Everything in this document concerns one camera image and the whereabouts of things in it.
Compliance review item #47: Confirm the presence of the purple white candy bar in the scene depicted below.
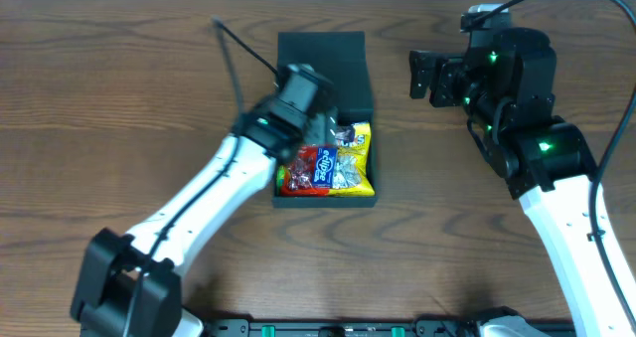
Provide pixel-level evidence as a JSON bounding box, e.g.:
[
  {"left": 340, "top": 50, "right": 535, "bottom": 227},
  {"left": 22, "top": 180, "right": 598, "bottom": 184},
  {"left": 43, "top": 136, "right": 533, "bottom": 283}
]
[{"left": 335, "top": 125, "right": 356, "bottom": 146}]

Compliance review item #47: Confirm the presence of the blue Eclipse mint pack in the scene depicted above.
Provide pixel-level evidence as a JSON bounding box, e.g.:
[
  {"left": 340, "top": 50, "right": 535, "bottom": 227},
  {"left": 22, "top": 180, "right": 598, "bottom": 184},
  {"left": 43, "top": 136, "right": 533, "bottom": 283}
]
[{"left": 312, "top": 147, "right": 338, "bottom": 188}]

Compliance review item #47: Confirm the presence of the dark green gift box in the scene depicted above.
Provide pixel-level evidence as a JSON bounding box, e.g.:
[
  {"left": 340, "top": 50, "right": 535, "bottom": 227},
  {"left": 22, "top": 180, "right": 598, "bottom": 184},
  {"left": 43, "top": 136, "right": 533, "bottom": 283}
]
[{"left": 272, "top": 31, "right": 379, "bottom": 209}]

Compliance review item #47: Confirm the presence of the red candy bag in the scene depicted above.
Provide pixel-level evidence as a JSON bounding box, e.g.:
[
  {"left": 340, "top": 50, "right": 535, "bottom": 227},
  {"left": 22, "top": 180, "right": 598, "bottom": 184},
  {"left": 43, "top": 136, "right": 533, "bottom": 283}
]
[{"left": 277, "top": 146, "right": 329, "bottom": 197}]

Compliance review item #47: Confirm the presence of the yellow candy bag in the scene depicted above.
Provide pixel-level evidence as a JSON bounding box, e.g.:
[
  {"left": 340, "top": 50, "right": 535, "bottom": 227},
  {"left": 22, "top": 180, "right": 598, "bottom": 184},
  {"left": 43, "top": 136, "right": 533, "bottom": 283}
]
[{"left": 329, "top": 121, "right": 375, "bottom": 197}]

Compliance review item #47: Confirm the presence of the Haribo gummy candy bag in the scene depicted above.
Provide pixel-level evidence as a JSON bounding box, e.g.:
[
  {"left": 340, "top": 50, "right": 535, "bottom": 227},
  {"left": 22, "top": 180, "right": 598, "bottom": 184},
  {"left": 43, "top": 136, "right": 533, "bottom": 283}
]
[{"left": 275, "top": 165, "right": 286, "bottom": 192}]

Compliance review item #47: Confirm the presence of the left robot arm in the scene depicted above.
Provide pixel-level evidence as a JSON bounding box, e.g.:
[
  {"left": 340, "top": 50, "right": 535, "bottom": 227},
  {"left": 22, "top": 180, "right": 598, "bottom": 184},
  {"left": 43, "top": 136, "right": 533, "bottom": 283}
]
[{"left": 70, "top": 65, "right": 333, "bottom": 337}]

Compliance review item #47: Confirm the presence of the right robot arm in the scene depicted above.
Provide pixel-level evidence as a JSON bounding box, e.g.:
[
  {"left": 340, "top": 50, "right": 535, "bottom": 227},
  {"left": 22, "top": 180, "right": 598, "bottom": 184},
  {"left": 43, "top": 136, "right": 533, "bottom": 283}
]
[{"left": 408, "top": 28, "right": 635, "bottom": 336}]

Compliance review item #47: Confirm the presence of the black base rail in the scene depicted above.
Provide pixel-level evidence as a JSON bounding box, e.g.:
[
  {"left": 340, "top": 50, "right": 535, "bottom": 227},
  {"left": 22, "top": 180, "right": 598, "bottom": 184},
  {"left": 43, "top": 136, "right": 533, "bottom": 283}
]
[{"left": 198, "top": 306, "right": 577, "bottom": 337}]

